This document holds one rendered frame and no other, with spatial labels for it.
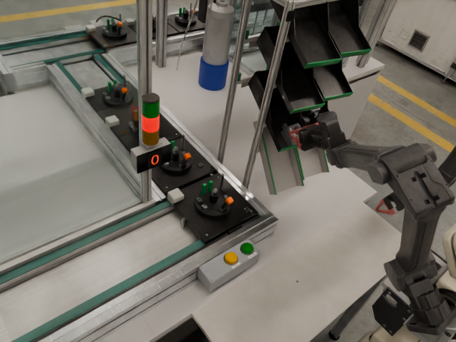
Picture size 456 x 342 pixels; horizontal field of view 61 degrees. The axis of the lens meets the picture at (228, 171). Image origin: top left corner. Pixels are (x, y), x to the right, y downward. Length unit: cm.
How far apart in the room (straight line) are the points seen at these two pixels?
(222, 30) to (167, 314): 136
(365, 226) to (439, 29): 381
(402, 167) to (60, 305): 99
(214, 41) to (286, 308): 133
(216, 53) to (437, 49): 358
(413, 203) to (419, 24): 464
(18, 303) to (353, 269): 111
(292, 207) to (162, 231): 56
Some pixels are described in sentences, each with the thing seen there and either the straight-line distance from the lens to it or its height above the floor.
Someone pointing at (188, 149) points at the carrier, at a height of 97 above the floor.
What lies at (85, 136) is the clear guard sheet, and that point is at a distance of 112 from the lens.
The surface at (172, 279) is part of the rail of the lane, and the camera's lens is 124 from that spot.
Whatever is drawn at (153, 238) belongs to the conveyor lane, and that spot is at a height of 92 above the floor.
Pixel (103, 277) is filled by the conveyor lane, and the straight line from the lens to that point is 131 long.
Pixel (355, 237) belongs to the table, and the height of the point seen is 86.
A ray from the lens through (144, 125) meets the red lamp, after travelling 114.
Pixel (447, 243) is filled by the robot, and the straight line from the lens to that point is 116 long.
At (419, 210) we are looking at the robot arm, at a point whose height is 156.
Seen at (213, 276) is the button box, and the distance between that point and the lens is 126.
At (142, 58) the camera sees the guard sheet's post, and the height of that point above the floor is 153.
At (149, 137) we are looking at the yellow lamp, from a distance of 116.
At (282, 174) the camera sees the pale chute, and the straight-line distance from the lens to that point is 150.
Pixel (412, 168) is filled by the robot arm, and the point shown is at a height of 159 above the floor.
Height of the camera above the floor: 203
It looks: 43 degrees down
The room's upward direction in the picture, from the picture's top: 11 degrees clockwise
